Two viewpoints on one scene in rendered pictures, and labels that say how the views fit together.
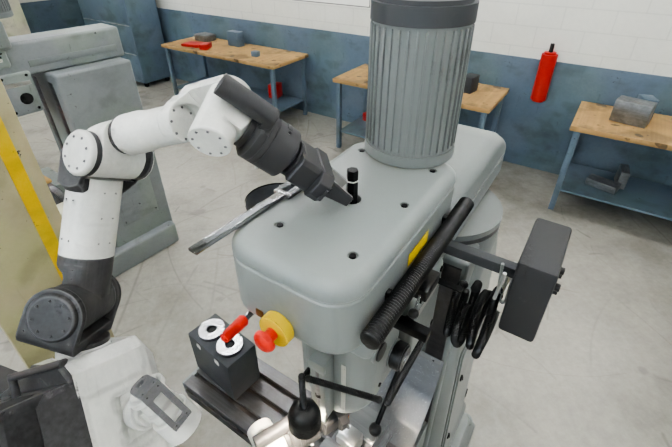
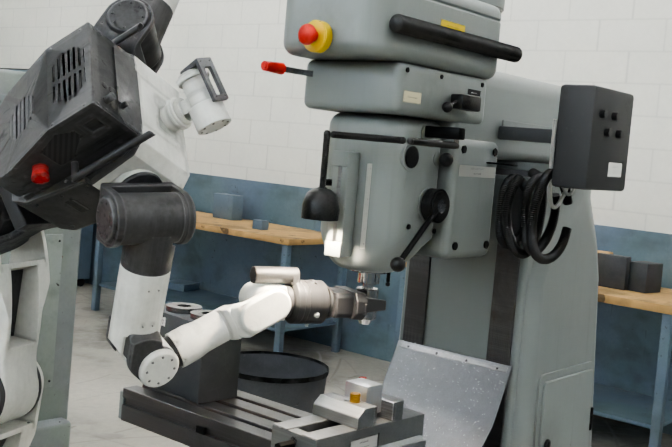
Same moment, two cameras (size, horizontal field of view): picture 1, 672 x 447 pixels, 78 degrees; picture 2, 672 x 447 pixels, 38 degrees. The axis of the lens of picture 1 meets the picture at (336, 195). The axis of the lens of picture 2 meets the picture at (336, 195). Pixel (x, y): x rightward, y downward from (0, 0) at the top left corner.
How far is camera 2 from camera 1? 1.56 m
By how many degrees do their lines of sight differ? 30
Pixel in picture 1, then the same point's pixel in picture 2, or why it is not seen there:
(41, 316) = (121, 12)
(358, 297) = not seen: outside the picture
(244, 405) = (211, 407)
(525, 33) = not seen: outside the picture
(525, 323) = (576, 162)
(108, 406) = (151, 95)
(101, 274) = (163, 16)
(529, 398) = not seen: outside the picture
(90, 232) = not seen: outside the picture
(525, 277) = (568, 99)
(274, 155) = not seen: outside the picture
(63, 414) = (126, 67)
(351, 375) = (377, 177)
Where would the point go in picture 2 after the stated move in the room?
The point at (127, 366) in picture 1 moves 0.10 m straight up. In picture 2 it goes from (166, 90) to (170, 38)
